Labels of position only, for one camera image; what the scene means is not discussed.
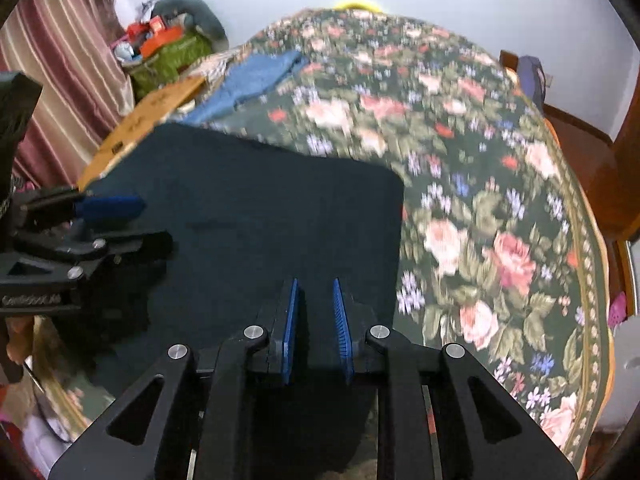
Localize striped red curtain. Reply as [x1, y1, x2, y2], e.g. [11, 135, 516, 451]
[0, 0, 137, 188]

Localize red bag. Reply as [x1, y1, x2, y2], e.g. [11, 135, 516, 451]
[125, 22, 151, 46]

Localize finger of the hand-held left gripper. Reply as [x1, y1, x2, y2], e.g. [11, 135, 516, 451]
[17, 187, 147, 229]
[15, 230, 175, 281]

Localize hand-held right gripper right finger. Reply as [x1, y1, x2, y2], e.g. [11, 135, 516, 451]
[332, 279, 579, 480]

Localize black pants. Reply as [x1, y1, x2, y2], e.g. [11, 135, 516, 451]
[82, 124, 407, 413]

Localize floral blanket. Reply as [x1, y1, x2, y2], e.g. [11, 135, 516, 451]
[30, 7, 616, 478]

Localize person's left hand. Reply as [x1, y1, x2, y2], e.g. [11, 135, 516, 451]
[6, 317, 33, 367]

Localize striped bedding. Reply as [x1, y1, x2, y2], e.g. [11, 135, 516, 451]
[197, 45, 251, 92]

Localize blue denim jeans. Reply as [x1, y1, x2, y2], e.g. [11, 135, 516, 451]
[184, 50, 309, 127]

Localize wooden lap desk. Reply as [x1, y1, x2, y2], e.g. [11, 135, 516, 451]
[77, 75, 207, 192]

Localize blue grey backpack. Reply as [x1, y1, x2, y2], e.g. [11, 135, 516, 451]
[515, 55, 549, 107]

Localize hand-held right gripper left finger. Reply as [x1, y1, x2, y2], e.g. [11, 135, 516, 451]
[50, 278, 302, 480]

